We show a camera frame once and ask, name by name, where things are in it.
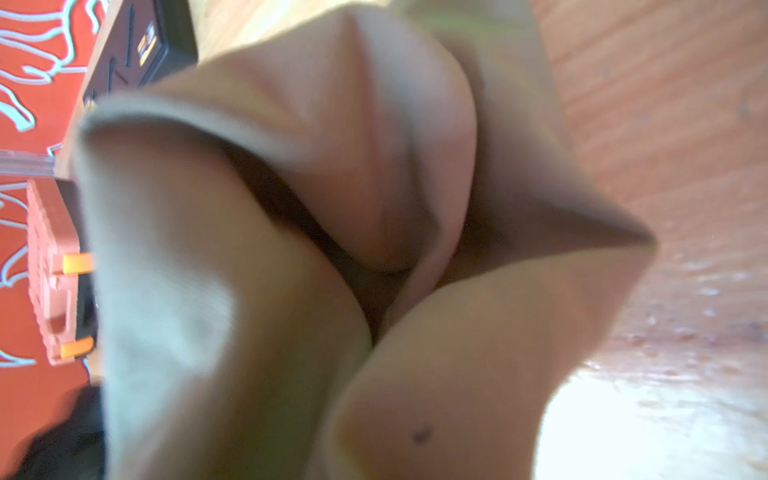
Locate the khaki skirt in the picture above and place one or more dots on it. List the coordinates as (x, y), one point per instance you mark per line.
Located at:
(362, 249)

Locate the black flat case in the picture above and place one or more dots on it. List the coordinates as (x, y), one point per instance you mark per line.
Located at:
(150, 40)

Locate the orange tool case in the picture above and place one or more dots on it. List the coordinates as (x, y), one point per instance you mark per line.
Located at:
(60, 270)

